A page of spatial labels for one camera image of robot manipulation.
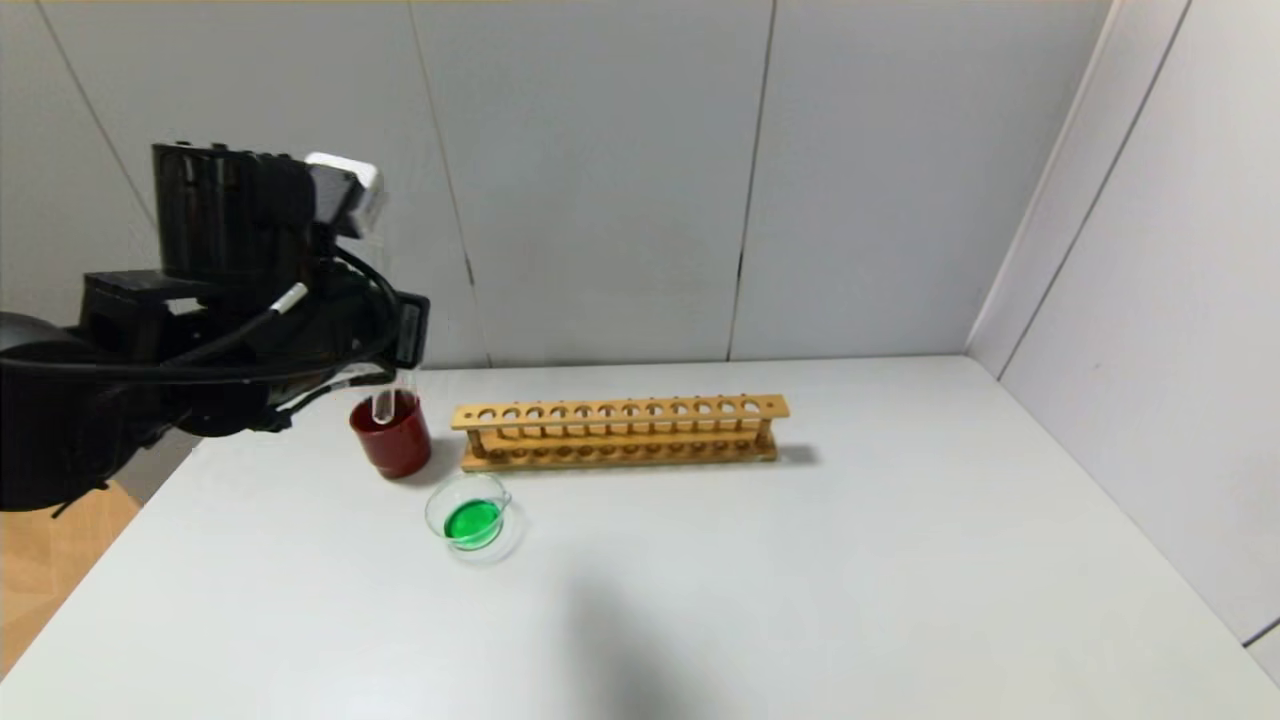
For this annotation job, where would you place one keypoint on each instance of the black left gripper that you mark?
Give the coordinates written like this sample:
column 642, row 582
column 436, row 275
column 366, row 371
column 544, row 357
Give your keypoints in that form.
column 409, row 333

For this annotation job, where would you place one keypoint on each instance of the yellow pigment glass test tube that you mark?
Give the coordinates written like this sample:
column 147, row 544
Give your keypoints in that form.
column 384, row 405

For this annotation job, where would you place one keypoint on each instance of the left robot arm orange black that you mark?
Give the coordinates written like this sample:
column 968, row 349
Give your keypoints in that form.
column 200, row 230

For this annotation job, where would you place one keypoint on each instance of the empty glass test tube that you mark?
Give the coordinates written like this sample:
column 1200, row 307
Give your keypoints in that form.
column 411, row 383

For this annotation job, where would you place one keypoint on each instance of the wooden test tube rack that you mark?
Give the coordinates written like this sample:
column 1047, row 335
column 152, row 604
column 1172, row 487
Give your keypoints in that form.
column 620, row 411

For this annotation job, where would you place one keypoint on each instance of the dark red cup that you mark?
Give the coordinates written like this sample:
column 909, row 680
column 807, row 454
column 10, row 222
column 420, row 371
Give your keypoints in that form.
column 392, row 445

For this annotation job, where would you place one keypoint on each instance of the clear glass dish with spout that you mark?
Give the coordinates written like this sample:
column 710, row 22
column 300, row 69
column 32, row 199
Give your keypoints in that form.
column 500, row 525

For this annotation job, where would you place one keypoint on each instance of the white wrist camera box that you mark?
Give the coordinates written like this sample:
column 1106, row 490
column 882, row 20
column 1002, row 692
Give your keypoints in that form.
column 348, row 192

